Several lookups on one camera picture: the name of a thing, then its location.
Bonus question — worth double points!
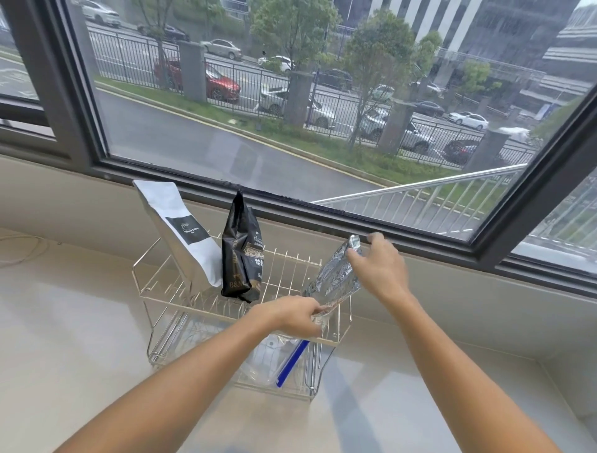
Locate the grey striped office building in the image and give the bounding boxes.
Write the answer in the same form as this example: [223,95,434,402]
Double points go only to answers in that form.
[333,0,581,89]

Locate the grey stone fence pillar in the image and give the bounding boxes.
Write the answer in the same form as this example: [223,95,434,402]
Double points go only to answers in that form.
[465,129,510,174]
[284,70,314,127]
[177,40,208,104]
[377,105,415,156]

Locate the clear wire dish rack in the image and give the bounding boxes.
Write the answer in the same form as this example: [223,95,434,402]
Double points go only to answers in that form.
[132,232,354,401]

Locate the person's right hand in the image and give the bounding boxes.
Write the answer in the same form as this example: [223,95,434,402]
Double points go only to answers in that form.
[347,232,414,307]

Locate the person's left forearm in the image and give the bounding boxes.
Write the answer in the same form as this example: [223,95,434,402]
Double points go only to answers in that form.
[53,314,276,453]

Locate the white cable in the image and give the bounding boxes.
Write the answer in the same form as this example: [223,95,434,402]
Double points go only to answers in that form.
[0,235,62,270]

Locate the dark grey window frame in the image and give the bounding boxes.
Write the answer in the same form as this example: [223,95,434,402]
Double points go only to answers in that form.
[0,0,597,299]

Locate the row of parked cars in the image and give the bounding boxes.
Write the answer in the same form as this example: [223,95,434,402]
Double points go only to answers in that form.
[75,0,509,168]

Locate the clear zip bag blue seal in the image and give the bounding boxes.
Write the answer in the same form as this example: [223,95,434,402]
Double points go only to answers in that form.
[237,333,312,391]

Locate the steel stair handrail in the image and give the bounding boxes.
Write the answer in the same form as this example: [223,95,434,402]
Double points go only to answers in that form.
[310,163,529,235]

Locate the red parked car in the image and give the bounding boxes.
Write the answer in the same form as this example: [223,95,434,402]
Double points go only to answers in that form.
[154,58,242,104]

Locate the black metal street fence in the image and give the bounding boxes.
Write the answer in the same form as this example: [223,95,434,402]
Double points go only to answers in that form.
[86,29,537,170]

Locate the person's right forearm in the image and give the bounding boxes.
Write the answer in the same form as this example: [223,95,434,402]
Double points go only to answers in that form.
[387,290,563,453]

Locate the white coffee bag black label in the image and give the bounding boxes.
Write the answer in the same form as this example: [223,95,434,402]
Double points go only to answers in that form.
[133,180,224,288]

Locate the silver foil pouch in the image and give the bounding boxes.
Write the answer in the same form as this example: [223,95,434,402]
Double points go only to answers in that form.
[302,235,363,327]

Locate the person's left hand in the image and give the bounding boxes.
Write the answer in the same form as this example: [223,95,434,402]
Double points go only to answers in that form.
[249,295,324,342]

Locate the green street tree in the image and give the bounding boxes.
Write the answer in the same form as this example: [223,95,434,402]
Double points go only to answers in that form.
[249,0,342,75]
[458,60,503,101]
[342,9,443,146]

